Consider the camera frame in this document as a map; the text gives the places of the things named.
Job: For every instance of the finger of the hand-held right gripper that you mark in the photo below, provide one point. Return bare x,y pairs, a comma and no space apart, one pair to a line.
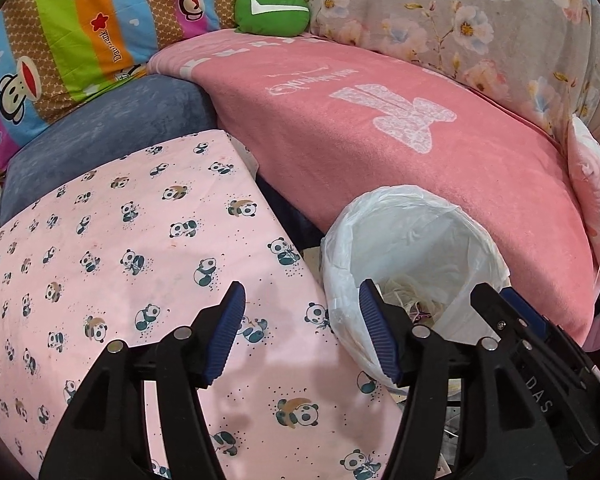
535,385
527,312

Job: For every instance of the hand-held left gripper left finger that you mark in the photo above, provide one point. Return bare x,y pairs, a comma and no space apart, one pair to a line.
225,335

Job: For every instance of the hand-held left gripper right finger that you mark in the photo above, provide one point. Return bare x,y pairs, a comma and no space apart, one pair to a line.
380,335

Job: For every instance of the cream plastic wrapper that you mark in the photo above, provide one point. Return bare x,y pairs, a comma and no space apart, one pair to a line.
405,290

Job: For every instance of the white lined trash bin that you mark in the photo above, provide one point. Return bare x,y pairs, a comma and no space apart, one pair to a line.
455,240

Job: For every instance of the small purple wrapper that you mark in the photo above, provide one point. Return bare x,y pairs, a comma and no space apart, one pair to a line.
423,315

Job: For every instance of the dark blue cloth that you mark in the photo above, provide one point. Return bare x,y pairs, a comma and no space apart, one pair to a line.
290,215

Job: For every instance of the small pink floral pillow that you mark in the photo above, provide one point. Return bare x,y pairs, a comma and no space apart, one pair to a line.
592,190

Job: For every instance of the pink panda print cloth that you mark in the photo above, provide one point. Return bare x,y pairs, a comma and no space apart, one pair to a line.
130,220

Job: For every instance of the pink blanket with white bow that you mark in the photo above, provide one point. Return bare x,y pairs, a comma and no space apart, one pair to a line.
330,160

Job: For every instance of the blue-grey cushion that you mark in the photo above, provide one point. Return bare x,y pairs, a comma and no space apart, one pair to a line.
115,125

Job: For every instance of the green round cushion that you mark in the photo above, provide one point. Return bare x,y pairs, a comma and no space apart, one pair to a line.
270,10

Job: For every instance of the grey floral quilt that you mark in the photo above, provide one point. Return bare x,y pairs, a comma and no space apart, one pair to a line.
405,5

